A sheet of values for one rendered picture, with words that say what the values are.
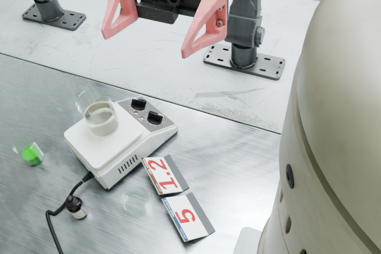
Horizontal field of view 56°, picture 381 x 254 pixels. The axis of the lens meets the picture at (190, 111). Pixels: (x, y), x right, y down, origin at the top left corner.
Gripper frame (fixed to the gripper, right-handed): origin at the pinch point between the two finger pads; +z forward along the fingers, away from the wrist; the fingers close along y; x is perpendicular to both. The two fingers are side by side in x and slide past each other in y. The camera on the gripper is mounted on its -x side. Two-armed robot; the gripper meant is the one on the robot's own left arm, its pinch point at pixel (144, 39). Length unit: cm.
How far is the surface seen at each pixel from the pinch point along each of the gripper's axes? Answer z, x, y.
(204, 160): -8.1, 40.3, 1.2
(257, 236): 3.4, 39.2, 15.9
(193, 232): 7.5, 37.6, 5.3
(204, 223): 4.6, 39.7, 6.2
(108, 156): 1.9, 31.4, -13.8
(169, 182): -0.1, 38.3, -3.1
